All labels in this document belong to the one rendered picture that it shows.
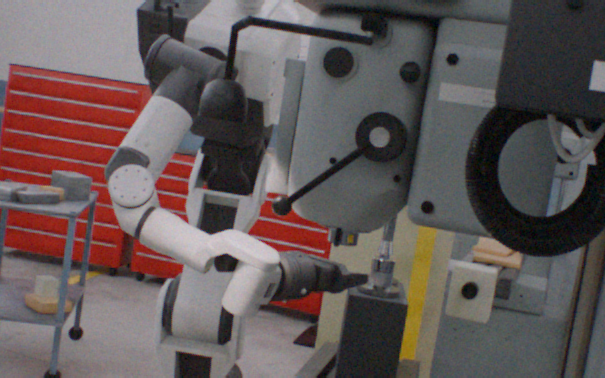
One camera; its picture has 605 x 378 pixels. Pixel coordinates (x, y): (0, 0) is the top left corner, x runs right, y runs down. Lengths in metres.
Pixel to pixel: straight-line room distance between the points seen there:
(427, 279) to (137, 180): 1.74
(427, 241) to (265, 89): 1.41
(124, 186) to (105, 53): 10.04
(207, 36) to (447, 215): 0.74
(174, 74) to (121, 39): 9.82
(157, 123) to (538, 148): 0.71
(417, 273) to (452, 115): 1.92
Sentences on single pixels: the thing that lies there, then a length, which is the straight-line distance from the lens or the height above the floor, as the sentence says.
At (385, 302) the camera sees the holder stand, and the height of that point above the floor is 1.12.
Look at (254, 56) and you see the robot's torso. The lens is 1.75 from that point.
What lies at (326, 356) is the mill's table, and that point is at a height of 0.94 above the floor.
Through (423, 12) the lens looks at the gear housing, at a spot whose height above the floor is 1.63.
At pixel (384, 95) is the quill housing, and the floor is 1.51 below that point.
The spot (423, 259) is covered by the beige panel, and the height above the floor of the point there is 1.02.
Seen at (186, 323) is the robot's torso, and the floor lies 0.97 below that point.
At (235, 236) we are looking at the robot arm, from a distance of 1.51.
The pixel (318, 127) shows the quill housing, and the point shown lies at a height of 1.45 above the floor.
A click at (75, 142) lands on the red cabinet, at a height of 0.95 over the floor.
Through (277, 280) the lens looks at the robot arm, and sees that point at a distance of 1.52.
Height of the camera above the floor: 1.48
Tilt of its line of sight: 6 degrees down
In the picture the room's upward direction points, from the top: 9 degrees clockwise
